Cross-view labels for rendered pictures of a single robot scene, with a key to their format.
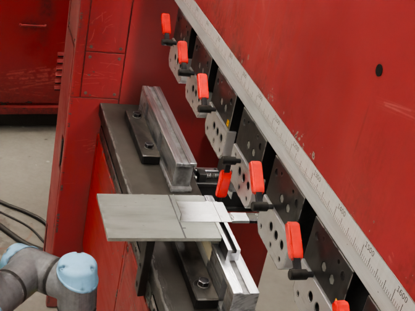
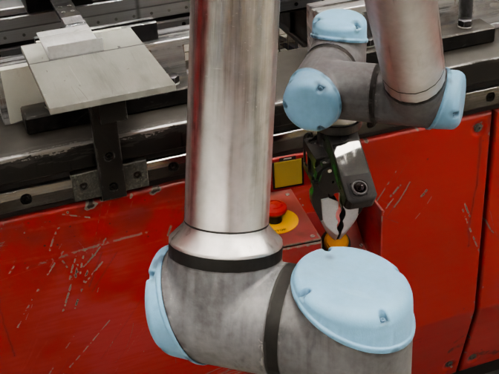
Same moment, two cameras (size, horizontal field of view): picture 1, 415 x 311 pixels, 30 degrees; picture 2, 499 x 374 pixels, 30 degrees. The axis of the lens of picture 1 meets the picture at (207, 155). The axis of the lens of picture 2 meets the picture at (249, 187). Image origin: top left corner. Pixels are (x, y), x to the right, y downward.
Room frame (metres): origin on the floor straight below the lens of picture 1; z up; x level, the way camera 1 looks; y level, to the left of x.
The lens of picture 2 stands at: (1.26, 1.39, 1.52)
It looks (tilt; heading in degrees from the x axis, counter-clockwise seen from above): 30 degrees down; 272
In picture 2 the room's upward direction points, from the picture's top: 3 degrees counter-clockwise
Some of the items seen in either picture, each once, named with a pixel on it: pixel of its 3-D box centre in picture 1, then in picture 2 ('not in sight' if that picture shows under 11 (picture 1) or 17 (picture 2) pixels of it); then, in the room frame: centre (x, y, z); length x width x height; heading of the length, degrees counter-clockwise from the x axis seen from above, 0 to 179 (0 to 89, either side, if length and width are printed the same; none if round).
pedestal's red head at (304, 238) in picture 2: not in sight; (303, 228); (1.22, 0.18, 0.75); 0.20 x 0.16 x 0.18; 15
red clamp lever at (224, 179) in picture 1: (227, 177); not in sight; (1.41, -0.05, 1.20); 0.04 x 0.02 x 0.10; 111
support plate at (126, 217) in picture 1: (157, 216); (93, 67); (1.52, 0.08, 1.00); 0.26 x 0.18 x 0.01; 111
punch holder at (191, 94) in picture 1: (212, 78); not in sight; (1.79, 0.03, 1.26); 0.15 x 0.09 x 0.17; 21
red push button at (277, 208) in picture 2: not in sight; (274, 214); (1.26, 0.20, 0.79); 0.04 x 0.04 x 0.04
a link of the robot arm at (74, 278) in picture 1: (76, 284); (338, 54); (1.16, 0.19, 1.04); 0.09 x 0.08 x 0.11; 71
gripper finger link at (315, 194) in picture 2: not in sight; (325, 194); (1.19, 0.19, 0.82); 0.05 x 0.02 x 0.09; 15
